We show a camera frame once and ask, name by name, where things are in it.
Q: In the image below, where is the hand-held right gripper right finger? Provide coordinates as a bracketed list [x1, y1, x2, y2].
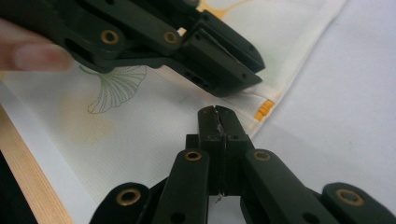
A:
[216, 105, 255, 196]

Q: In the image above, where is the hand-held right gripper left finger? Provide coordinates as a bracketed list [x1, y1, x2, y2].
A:
[185, 105, 226, 196]

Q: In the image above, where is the white table with wooden rim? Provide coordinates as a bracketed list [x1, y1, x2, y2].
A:
[0, 0, 396, 224]

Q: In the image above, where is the white leaf-print mesh laundry bag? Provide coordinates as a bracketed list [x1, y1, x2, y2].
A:
[0, 0, 348, 204]

